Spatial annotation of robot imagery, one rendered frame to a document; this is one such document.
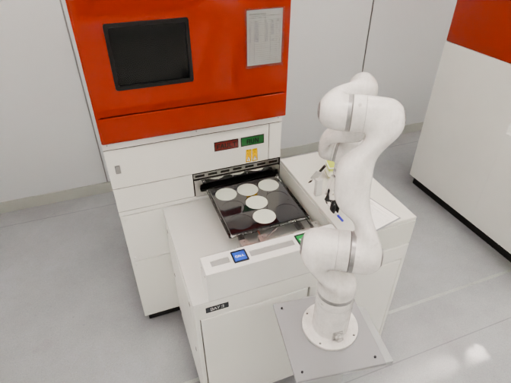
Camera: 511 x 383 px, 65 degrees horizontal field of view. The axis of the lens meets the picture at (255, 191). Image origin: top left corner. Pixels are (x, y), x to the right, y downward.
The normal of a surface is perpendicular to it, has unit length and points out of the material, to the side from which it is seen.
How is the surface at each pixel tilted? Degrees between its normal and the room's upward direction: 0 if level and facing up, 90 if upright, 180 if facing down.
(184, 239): 0
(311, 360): 1
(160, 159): 90
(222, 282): 90
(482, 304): 0
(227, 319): 90
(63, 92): 90
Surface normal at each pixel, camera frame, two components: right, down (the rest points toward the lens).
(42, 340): 0.00, -0.81
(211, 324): 0.36, 0.55
